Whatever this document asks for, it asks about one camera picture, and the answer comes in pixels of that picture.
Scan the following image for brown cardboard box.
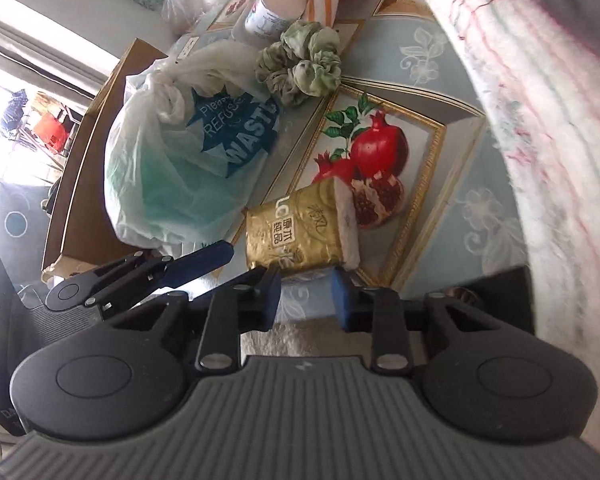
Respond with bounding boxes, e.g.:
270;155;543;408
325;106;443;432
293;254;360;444
41;37;181;281

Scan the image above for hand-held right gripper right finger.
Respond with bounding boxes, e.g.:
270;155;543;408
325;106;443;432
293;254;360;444
331;266;501;373

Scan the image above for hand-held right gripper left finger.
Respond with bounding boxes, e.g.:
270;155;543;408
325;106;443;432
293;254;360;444
112;267;283;373

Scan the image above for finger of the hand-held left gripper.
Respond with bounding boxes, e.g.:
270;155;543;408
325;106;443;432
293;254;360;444
82;239;235;311

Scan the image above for dark circle print board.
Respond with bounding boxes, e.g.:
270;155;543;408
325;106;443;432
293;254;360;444
0;180;56;261

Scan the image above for orange plastic bag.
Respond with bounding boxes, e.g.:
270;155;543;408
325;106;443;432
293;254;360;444
32;110;66;148

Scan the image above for white green plastic bag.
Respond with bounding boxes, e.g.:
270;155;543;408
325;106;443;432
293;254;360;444
104;40;283;256

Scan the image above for white yoghurt cup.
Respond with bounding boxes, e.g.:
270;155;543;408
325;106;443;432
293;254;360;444
244;0;308;38

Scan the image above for clear plastic bag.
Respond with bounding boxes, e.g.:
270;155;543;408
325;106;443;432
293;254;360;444
161;0;216;36

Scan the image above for green scrunchie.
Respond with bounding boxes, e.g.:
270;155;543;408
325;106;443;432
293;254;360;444
255;21;343;107

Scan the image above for gold tissue pack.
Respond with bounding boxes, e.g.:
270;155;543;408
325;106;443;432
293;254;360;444
244;177;362;271

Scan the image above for dark blue hanging clothes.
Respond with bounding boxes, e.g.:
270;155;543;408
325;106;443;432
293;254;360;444
2;89;28;131

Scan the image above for white checked quilt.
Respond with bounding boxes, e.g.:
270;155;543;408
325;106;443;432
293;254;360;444
395;0;600;341

